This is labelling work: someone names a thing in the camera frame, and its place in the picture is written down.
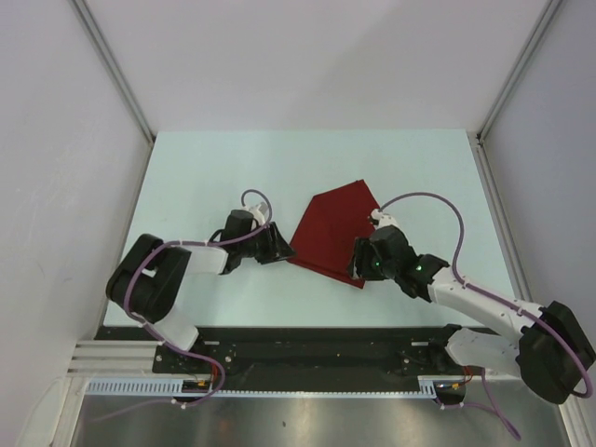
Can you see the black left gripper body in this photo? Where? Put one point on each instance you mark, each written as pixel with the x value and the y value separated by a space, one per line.
pixel 261 243

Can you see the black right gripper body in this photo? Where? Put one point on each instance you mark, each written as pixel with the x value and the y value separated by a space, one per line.
pixel 372 268

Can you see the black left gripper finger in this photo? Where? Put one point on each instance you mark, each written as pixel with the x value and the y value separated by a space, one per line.
pixel 281 249
pixel 270 257

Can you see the red cloth napkin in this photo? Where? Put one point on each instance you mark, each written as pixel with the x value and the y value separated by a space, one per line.
pixel 324 239

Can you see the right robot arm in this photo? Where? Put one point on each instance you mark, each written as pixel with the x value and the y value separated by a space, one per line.
pixel 545 346

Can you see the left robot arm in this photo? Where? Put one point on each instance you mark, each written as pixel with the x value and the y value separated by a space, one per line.
pixel 147 281

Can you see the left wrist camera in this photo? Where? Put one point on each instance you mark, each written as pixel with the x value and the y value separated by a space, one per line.
pixel 259 212

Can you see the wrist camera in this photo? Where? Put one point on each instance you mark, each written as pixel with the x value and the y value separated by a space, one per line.
pixel 380 219
pixel 259 212

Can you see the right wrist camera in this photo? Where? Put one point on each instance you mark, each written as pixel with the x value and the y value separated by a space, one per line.
pixel 380 219

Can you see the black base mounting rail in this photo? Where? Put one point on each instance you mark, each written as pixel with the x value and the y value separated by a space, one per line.
pixel 331 360

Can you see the right aluminium frame post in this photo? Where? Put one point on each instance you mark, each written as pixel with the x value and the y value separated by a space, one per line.
pixel 529 49

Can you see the aluminium frame post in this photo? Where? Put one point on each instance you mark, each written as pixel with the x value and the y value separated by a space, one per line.
pixel 109 61
pixel 529 49

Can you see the front aluminium frame rail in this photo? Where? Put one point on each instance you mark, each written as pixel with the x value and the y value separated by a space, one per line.
pixel 112 359

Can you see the left aluminium frame post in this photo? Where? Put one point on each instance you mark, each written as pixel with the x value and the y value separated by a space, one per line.
pixel 109 61

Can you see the right aluminium table rail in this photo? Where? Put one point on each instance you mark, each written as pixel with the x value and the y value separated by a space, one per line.
pixel 507 245

